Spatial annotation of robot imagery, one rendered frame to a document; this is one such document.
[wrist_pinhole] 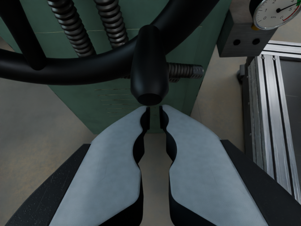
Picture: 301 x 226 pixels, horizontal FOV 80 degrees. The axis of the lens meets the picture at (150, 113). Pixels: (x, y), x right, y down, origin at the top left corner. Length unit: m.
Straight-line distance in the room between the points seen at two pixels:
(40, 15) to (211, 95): 0.82
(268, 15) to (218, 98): 0.72
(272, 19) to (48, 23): 0.37
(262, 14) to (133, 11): 0.20
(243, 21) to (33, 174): 0.95
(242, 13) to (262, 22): 0.06
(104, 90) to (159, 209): 0.53
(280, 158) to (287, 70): 0.40
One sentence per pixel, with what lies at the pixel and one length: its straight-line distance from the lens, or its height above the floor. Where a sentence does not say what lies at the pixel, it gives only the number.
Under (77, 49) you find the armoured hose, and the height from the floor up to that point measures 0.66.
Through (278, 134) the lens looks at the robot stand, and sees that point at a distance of 0.75.
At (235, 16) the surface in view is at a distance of 0.38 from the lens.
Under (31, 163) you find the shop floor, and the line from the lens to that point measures 1.03.
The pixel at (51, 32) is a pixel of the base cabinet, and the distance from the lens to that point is 0.43.
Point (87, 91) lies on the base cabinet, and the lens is 0.57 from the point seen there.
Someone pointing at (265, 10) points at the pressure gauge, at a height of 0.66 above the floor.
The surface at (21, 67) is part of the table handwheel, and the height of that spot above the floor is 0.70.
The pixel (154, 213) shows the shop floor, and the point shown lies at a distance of 0.83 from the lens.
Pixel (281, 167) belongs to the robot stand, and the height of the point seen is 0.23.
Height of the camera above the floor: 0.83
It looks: 64 degrees down
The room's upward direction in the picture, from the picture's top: 5 degrees counter-clockwise
